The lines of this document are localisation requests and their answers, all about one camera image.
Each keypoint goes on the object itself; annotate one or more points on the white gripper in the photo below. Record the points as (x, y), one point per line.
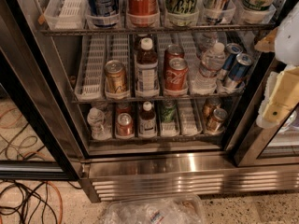
(288, 42)

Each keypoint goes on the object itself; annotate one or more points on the orange gold soda can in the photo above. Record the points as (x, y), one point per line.
(116, 77)

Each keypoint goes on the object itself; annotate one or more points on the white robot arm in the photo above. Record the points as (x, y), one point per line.
(281, 93)

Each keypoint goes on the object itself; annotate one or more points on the front blue energy drink can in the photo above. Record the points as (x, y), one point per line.
(236, 75)

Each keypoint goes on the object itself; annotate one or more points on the blue energy drink can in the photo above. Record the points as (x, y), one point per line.
(232, 50)
(236, 75)

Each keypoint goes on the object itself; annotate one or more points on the rear blue energy drink can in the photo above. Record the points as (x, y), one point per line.
(232, 50)

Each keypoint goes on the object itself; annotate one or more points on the rear gold can bottom shelf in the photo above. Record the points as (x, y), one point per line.
(210, 104)

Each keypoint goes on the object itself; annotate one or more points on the clear water bottle middle shelf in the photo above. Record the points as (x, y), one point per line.
(211, 63)

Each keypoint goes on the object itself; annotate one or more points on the clear water bottle shelf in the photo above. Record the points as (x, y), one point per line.
(97, 120)
(211, 63)

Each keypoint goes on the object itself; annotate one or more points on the right glass fridge door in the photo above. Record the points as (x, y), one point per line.
(264, 146)

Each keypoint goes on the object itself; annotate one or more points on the glass fridge door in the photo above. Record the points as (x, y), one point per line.
(35, 141)
(264, 146)

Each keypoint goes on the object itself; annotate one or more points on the front gold can bottom shelf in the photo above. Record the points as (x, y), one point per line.
(216, 120)

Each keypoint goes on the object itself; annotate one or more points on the blue red can top shelf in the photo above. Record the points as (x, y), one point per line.
(214, 9)

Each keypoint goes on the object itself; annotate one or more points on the front red cola can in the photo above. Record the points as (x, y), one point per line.
(175, 74)

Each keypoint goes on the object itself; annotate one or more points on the rear red cola can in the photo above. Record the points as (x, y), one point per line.
(173, 51)

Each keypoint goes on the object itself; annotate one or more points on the green can bottom shelf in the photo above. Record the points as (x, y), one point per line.
(168, 111)

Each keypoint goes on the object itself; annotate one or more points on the brown tea bottle middle shelf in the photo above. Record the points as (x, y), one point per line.
(147, 66)

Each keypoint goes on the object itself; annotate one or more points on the brown tea bottle shelf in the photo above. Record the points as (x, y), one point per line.
(147, 120)
(147, 66)

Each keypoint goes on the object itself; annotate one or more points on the stainless steel fridge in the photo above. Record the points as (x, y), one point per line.
(183, 156)

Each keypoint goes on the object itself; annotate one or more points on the brown tea bottle bottom shelf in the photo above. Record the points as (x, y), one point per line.
(147, 120)

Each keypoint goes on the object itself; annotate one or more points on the red cola can top shelf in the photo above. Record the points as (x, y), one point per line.
(142, 12)

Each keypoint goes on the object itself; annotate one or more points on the red can bottom shelf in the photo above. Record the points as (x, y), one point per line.
(124, 125)

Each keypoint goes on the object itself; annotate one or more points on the empty white shelf tray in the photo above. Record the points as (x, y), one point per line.
(90, 74)

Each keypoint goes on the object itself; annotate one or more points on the dark blue can top shelf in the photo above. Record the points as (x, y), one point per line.
(104, 13)

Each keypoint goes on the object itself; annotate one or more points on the clear water bottle bottom shelf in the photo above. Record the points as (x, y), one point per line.
(97, 120)

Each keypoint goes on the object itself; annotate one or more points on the left glass fridge door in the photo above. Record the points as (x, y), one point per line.
(35, 141)

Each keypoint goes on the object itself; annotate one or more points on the clear plastic bin with bags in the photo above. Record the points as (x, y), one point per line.
(176, 209)

